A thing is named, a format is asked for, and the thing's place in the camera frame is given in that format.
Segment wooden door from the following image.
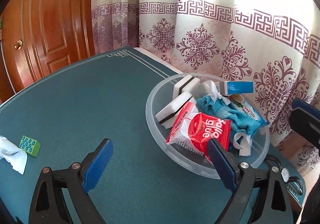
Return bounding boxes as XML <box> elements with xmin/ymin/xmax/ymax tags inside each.
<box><xmin>2</xmin><ymin>0</ymin><xmax>95</xmax><ymax>92</ymax></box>

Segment white printed plastic bag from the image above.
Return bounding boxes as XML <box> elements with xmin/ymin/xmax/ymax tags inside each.
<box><xmin>0</xmin><ymin>136</ymin><xmax>27</xmax><ymax>175</ymax></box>

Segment red balloon glue packet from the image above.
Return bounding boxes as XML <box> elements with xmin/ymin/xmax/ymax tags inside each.
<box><xmin>166</xmin><ymin>102</ymin><xmax>231</xmax><ymax>157</ymax></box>

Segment brass door knob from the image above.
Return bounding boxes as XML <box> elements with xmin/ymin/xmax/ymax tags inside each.
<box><xmin>14</xmin><ymin>40</ymin><xmax>23</xmax><ymax>50</ymax></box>

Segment white sponge block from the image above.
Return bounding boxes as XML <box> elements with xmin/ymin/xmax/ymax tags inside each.
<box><xmin>156</xmin><ymin>91</ymin><xmax>196</xmax><ymax>129</ymax></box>
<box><xmin>172</xmin><ymin>75</ymin><xmax>200</xmax><ymax>100</ymax></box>

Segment clear plastic bowl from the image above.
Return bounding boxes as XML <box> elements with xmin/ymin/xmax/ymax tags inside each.
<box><xmin>145</xmin><ymin>73</ymin><xmax>270</xmax><ymax>179</ymax></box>

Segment purple patterned curtain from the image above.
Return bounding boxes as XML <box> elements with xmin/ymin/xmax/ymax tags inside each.
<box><xmin>91</xmin><ymin>0</ymin><xmax>319</xmax><ymax>175</ymax></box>

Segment green toy brick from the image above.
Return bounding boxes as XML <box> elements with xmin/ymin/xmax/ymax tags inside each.
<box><xmin>18</xmin><ymin>136</ymin><xmax>41</xmax><ymax>157</ymax></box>

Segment blue cloth with ribbon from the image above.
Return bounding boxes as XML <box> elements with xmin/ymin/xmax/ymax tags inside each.
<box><xmin>197</xmin><ymin>80</ymin><xmax>264</xmax><ymax>156</ymax></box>

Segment white blue medicine box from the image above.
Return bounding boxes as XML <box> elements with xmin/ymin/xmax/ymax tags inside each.
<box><xmin>215</xmin><ymin>81</ymin><xmax>254</xmax><ymax>96</ymax></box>

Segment large blue cracker pack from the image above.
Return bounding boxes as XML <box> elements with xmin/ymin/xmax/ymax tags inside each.
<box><xmin>228</xmin><ymin>94</ymin><xmax>269</xmax><ymax>125</ymax></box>

